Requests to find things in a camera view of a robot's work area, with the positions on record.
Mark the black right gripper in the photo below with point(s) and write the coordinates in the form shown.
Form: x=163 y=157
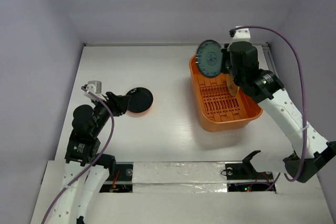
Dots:
x=226 y=57

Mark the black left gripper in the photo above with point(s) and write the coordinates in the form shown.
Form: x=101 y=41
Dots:
x=118 y=103

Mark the orange red plate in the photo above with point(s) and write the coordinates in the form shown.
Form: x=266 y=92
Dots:
x=137 y=115

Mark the black plate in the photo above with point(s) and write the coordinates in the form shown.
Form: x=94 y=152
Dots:
x=141 y=99

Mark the blue floral patterned plate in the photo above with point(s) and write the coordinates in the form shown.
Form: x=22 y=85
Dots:
x=209 y=58

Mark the pale green rimmed plate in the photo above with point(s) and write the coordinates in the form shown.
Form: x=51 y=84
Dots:
x=232 y=87

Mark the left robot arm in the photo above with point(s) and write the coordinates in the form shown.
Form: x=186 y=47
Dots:
x=86 y=166

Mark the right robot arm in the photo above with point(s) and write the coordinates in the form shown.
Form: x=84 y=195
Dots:
x=311 y=151

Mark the orange plastic dish rack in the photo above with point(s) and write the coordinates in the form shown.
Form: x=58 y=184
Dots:
x=217 y=109

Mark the silver foil tape strip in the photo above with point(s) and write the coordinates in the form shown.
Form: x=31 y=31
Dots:
x=178 y=177

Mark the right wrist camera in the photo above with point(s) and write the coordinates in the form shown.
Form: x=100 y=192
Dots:
x=239 y=34

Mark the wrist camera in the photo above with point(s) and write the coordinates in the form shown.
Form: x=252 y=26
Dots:
x=239 y=34
x=94 y=87

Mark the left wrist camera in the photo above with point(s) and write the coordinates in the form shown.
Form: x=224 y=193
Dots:
x=94 y=87

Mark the aluminium side rail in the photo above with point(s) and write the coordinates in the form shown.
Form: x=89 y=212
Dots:
x=287 y=117

